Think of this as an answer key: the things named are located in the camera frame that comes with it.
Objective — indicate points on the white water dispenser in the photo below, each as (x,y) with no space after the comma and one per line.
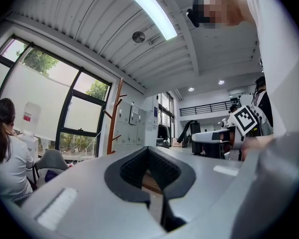
(30,123)

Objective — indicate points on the long ceiling light panel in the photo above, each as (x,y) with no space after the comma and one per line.
(152,11)

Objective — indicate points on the grey locker cabinet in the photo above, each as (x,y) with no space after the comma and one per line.
(129,128)

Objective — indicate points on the purple cloth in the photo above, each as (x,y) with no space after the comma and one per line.
(52,175)

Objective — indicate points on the white roller blind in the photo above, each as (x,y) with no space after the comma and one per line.
(35,101)

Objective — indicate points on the wooden coat rack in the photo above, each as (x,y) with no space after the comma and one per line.
(112,123)

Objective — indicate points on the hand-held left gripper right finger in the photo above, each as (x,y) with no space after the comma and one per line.
(209,188)

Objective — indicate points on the person's head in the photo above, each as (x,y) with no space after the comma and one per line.
(221,6)

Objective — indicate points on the person's right forearm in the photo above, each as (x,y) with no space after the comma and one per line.
(255,142)

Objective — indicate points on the grey shell chair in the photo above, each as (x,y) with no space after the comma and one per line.
(51,159)

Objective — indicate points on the blue wall poster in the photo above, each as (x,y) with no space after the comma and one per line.
(156,114)

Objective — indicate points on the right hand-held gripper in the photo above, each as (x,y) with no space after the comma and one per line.
(245,119)

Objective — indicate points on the black balcony railing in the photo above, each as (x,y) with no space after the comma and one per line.
(204,108)

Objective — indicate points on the black head-worn camera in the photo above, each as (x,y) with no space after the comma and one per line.
(193,15)

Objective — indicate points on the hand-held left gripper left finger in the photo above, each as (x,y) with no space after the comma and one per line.
(84,198)

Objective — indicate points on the black framed window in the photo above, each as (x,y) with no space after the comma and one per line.
(69,108)

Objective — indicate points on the rack of dark clothes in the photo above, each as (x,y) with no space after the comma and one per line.
(164,133)

